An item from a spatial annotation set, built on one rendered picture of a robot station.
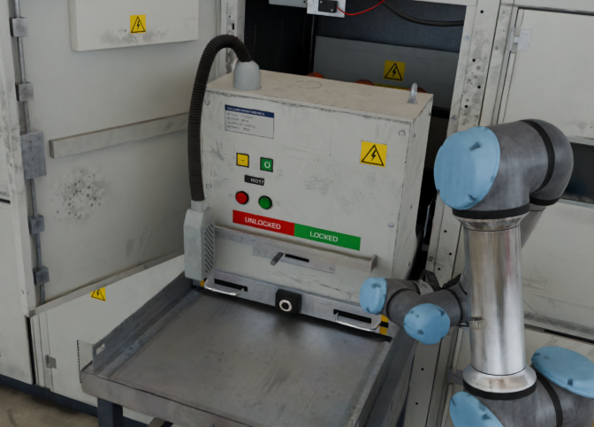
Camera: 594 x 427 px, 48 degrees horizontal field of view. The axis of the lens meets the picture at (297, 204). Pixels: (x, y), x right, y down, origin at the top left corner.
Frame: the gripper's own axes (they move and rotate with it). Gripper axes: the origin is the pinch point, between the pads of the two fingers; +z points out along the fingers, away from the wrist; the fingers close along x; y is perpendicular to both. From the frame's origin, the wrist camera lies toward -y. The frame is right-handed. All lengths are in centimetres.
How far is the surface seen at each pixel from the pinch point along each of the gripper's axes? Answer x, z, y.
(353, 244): 4.6, -29.9, -15.1
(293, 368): -22.3, -41.6, -6.6
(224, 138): 19, -58, -37
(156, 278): -37, -49, -84
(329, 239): 3.8, -33.9, -19.3
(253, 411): -26, -54, 3
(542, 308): -2.2, 22.6, -2.4
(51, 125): 13, -93, -48
